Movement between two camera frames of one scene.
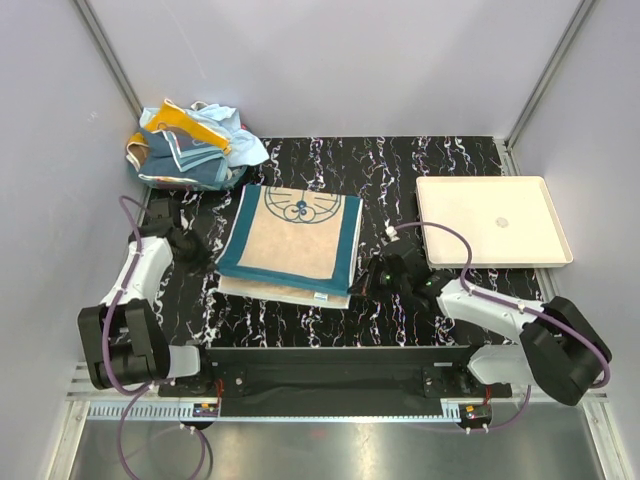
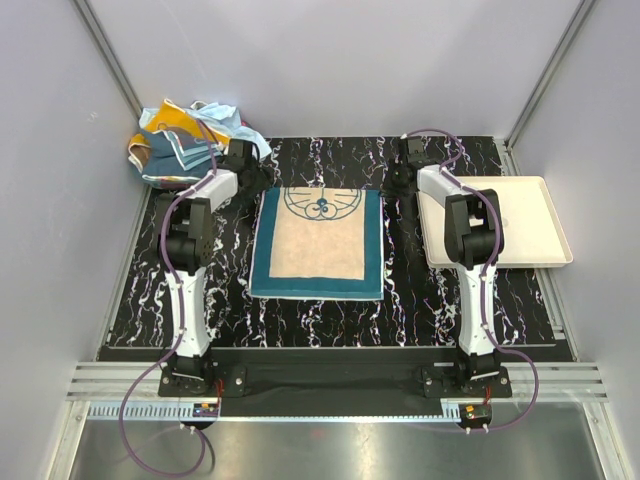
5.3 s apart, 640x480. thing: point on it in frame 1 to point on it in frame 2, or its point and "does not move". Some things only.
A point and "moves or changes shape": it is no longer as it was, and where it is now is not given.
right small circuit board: (476, 411) does not move
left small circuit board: (209, 410) does not move
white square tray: (508, 221) does not move
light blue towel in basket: (245, 148) does not move
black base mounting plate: (335, 382) does not move
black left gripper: (202, 263) to (260, 183)
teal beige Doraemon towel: (291, 247) moves or changes shape
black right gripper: (366, 284) to (387, 186)
